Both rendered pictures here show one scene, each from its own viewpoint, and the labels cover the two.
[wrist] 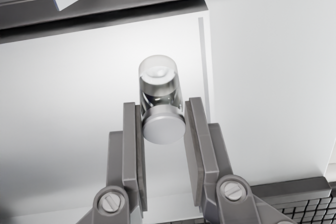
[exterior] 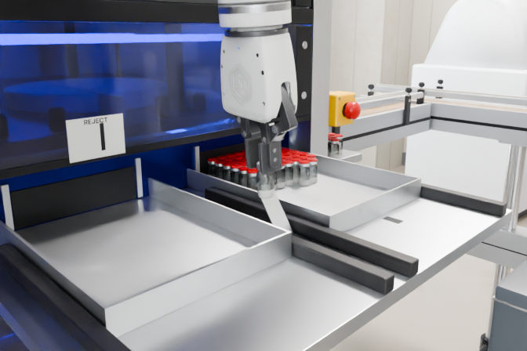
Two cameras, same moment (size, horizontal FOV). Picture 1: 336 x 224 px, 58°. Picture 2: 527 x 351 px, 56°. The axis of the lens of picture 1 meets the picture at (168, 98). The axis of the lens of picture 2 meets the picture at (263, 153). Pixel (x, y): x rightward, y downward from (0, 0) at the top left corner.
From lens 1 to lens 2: 0.68 m
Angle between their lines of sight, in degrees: 103
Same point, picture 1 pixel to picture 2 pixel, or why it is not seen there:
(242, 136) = (206, 317)
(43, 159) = (114, 247)
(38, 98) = (176, 237)
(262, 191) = not seen: outside the picture
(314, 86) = (291, 323)
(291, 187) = not seen: outside the picture
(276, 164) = not seen: outside the picture
